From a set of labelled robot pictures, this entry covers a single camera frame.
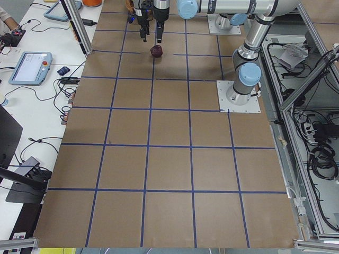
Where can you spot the white power strip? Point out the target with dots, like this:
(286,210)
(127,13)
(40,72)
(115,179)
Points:
(309,132)

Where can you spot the aluminium frame post left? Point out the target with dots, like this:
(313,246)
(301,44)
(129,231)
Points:
(77,25)

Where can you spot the teach pendant far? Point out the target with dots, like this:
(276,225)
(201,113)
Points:
(62,10)

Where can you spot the woven wicker basket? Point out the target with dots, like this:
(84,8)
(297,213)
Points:
(130,6)

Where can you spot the grey usb hub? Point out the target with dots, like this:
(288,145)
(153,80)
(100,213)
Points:
(27,166)

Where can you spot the aluminium frame right side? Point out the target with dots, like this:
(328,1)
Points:
(309,93)

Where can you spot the dark blue checkered pouch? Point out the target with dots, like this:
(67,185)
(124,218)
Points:
(63,71)

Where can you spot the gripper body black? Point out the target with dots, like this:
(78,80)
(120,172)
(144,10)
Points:
(161,14)

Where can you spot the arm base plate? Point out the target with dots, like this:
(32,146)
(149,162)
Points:
(232,102)
(225,24)

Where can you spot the teach pendant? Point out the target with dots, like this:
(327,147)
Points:
(31,69)
(62,10)

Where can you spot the dark red apple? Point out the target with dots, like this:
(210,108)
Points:
(156,51)

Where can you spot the teach pendant near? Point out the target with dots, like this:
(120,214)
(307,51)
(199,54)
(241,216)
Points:
(31,69)

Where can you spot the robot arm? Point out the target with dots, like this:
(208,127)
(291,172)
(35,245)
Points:
(140,11)
(248,73)

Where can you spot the black power adapter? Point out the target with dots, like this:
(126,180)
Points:
(88,22)

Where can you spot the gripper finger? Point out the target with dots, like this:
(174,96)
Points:
(159,31)
(144,32)

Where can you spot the orange round object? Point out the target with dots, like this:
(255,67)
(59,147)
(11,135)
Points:
(92,3)

